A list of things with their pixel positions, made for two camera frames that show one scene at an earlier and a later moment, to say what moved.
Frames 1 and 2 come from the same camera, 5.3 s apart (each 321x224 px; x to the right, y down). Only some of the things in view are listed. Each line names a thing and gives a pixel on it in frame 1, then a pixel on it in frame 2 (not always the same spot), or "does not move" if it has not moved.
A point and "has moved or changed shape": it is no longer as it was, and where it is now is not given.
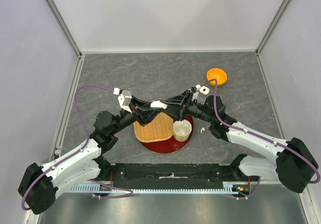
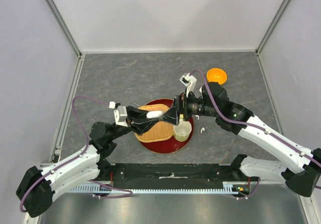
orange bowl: (218, 74) does not move
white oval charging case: (157, 104) has moved or changed shape
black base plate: (140, 176) does not move
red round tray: (171, 145) does not move
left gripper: (144, 115) → (139, 126)
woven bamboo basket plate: (161, 128) does not move
